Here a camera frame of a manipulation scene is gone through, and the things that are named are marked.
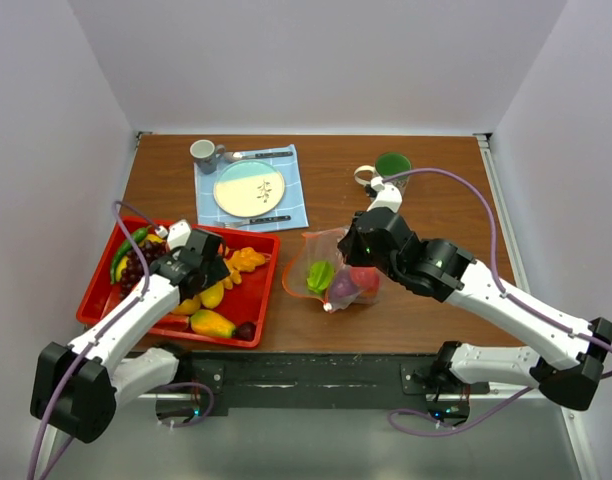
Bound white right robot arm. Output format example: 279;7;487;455
337;207;612;411

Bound green floral mug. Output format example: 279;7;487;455
354;152;412;196

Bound metal spoon black handle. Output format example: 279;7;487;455
224;150;293;163

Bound small grey mug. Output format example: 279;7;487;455
189;139;226;175

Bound clear zip top bag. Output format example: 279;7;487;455
282;227;382;313

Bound red apple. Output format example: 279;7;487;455
350;267;380;297

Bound green chili pepper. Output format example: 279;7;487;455
109;227;150;285

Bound purple onion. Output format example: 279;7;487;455
328;270;359;301

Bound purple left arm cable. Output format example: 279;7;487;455
25;200;215;480

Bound dark red fig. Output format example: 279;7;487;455
234;322;256;342

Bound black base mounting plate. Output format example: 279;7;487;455
151;351;490;423

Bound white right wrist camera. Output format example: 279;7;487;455
364;177;402;213

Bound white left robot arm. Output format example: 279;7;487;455
30;221;229;443

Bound yellow mango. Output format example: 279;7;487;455
199;282;224;309

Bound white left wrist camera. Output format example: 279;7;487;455
154;220;192;250

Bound green starfruit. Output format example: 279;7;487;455
306;260;335;294

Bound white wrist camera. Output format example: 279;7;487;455
364;177;402;213
154;220;192;250

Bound metal fork black handle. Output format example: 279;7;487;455
216;215;292;229

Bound red chili pepper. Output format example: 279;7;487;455
156;315;190;331

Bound red plastic tray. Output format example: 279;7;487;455
76;226;280;348

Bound yellow lemon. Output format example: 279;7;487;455
171;296;202;316

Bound cream and blue plate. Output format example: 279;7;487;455
213;160;286;218

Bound dark purple grape bunch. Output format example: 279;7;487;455
115;240;166;300

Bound yellow orange papaya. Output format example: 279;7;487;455
190;309;236;338

